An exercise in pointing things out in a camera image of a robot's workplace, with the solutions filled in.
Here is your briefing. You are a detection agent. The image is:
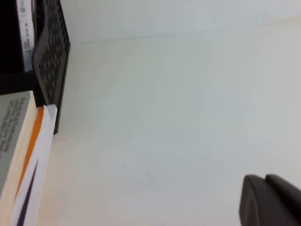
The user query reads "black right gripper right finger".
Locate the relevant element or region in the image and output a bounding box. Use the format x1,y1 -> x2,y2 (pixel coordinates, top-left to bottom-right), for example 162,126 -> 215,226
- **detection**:
265,173 -> 301,218

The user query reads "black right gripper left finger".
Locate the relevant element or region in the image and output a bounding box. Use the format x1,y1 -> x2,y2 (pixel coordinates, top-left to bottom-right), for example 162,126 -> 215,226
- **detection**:
238,174 -> 301,226

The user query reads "white orange purple book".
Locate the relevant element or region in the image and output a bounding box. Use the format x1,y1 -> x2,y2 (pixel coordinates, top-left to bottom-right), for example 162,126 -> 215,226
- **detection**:
9,105 -> 58,226

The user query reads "black plastic book stand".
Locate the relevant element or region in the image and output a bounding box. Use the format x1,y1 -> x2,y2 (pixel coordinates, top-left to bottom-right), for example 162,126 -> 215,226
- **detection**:
0,0 -> 71,135

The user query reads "grey cover cream book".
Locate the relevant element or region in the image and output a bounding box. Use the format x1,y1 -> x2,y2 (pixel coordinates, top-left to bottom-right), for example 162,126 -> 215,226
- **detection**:
0,90 -> 40,226

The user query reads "teal cover car book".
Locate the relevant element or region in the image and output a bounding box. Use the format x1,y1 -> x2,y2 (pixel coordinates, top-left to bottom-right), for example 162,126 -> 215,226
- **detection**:
16,0 -> 36,73

